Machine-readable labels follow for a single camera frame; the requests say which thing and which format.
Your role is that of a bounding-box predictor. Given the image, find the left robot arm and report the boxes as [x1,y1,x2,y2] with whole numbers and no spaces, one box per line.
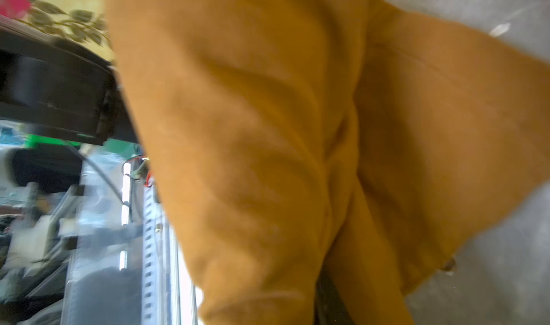
[1,18,139,193]

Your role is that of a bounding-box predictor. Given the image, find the aluminium front rail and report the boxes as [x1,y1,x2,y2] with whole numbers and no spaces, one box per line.
[121,155,203,325]

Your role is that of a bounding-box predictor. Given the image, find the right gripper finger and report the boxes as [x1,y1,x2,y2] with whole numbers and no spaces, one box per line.
[315,269,355,325]

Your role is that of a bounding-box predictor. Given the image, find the brown long pants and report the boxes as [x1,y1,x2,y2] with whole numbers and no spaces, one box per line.
[105,0,549,324]

